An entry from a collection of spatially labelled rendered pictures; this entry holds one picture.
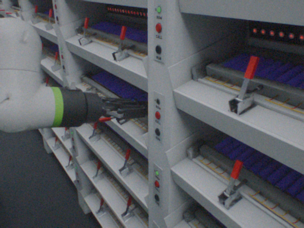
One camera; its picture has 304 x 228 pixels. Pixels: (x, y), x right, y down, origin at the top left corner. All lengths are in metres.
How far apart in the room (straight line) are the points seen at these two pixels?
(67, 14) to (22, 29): 0.58
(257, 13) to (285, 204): 0.32
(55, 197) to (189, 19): 1.37
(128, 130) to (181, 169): 0.24
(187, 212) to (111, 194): 0.49
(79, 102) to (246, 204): 0.40
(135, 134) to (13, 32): 0.40
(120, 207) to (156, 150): 0.49
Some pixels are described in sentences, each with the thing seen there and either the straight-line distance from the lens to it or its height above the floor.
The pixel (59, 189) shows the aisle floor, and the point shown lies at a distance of 1.81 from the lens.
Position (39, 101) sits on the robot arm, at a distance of 0.64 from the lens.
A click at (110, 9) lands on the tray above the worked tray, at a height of 0.98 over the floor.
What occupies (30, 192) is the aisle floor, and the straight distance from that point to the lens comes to 1.84.
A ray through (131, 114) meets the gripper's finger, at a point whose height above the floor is 0.78.
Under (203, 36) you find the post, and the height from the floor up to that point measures 0.98.
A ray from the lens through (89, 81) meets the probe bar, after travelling 1.19.
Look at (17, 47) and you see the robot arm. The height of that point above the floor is 0.96.
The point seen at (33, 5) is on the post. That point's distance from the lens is 1.90.
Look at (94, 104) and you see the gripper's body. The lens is 0.69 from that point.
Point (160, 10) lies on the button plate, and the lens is 0.61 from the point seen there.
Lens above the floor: 1.07
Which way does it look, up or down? 24 degrees down
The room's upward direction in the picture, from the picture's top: straight up
